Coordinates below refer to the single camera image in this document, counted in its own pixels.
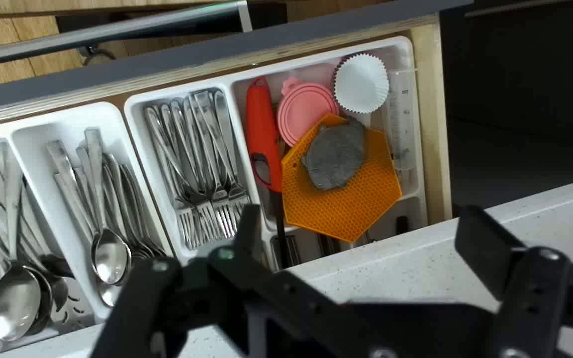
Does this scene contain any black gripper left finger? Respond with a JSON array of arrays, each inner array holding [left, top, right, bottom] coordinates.
[[89, 203, 282, 358]]

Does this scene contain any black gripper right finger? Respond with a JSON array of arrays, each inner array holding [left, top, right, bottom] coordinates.
[[455, 205, 570, 358]]

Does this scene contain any steel teaspoon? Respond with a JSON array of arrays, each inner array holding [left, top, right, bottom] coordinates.
[[81, 125, 133, 287], [101, 151, 167, 263], [45, 139, 125, 310]]

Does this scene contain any dark grey kitchen drawer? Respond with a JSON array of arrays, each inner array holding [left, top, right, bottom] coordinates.
[[0, 0, 475, 358]]

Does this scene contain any slotted steel spoon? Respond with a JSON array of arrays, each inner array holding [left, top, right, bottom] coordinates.
[[45, 275, 95, 334]]

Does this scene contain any large steel tablespoon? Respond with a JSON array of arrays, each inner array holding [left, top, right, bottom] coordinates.
[[0, 145, 43, 344]]

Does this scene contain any steel fork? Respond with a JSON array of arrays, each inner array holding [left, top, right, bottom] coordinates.
[[181, 98, 238, 233], [143, 106, 202, 249], [200, 90, 250, 215], [161, 102, 224, 243]]

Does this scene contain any white plastic cutlery tray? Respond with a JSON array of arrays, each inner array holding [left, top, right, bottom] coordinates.
[[0, 36, 431, 358]]

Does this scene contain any orange hexagonal silicone mat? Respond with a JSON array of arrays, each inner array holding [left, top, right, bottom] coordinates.
[[280, 113, 403, 245]]

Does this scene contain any dark kitchen base cabinet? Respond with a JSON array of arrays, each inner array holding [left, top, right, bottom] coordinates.
[[441, 0, 573, 209]]

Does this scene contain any white round cup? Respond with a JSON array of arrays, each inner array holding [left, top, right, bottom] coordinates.
[[332, 52, 391, 115]]

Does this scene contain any red handled kitchen tool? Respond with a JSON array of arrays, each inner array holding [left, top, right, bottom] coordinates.
[[244, 78, 294, 267]]

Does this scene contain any steel drawer handle bar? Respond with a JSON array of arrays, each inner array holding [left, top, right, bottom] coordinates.
[[0, 0, 254, 70]]

